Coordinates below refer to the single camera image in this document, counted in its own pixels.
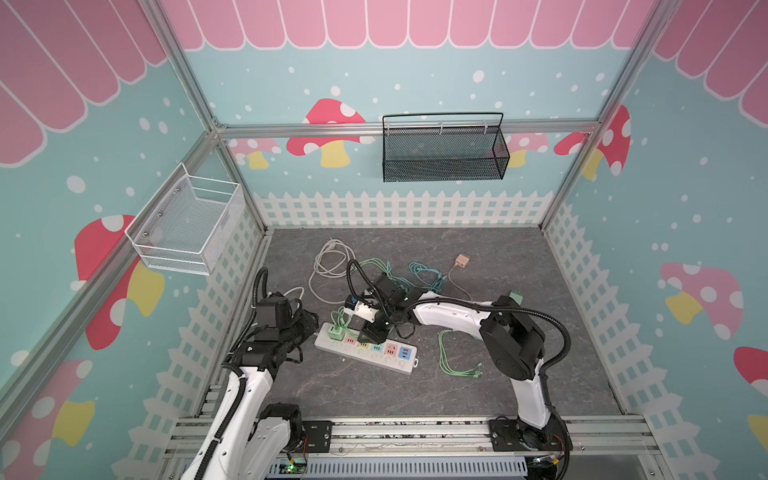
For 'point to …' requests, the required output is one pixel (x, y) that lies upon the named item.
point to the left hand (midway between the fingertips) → (315, 324)
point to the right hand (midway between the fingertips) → (361, 331)
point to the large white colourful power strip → (389, 355)
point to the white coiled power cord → (335, 259)
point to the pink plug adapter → (462, 261)
